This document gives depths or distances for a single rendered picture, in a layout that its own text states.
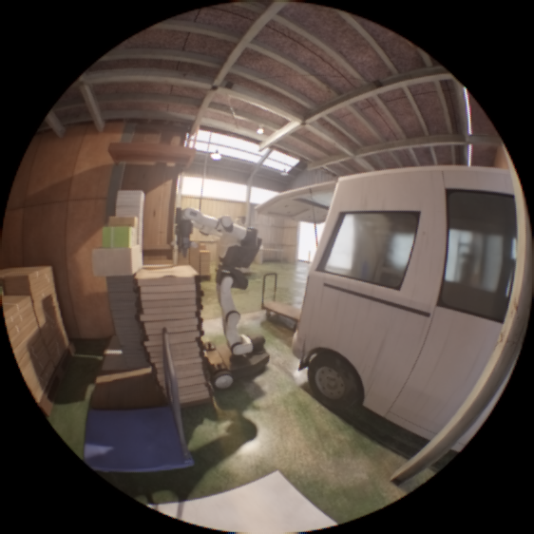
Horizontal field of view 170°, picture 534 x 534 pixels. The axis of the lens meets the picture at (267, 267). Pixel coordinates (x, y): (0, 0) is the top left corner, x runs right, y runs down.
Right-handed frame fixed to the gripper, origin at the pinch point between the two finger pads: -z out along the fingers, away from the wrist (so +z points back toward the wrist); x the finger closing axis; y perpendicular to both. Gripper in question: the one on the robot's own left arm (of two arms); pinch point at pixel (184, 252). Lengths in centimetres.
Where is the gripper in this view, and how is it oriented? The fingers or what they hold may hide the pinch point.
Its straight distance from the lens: 110.5
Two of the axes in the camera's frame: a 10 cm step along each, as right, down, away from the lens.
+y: 8.4, -0.2, 5.4
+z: 0.6, -9.9, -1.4
